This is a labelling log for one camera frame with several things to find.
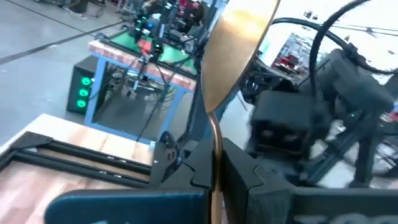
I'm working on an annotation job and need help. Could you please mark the blue metal table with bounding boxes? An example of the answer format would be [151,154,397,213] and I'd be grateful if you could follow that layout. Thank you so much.
[83,27,200,147]

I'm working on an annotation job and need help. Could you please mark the green table mat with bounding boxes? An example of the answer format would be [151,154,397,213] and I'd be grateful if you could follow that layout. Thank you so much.
[108,29,200,77]

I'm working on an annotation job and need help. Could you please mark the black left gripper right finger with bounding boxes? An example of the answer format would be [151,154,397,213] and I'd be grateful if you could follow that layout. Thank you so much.
[222,138,295,224]

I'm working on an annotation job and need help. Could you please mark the gold metal spoon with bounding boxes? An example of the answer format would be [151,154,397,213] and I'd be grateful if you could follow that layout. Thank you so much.
[200,0,282,224]

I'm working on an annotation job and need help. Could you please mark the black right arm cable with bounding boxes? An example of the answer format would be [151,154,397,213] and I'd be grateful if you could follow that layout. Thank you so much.
[309,0,373,105]
[271,17,398,76]

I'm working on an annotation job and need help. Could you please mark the black computer tower green fans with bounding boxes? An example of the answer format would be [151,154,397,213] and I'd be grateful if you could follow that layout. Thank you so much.
[65,55,100,114]

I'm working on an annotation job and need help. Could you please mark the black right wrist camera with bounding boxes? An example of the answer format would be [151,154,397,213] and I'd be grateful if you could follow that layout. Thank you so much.
[250,90,315,157]

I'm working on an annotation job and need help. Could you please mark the black aluminium table frame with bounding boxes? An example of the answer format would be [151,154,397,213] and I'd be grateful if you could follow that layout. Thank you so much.
[0,130,185,191]

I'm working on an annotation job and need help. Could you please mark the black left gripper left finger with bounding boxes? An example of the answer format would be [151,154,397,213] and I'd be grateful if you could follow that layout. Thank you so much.
[160,138,216,224]

